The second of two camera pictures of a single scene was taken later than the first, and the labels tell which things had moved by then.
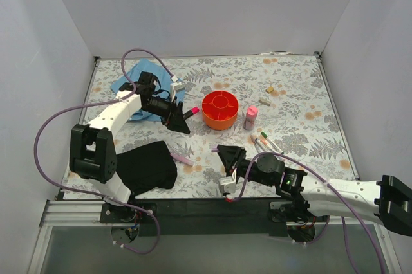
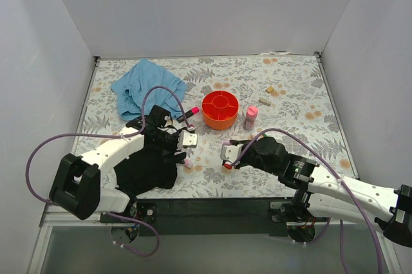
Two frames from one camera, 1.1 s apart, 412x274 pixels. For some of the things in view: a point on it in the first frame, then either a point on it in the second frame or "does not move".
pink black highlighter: x=194 y=110 does not move
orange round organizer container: x=220 y=109 does not move
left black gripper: x=172 y=113 -> x=176 y=146
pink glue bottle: x=250 y=118 does not move
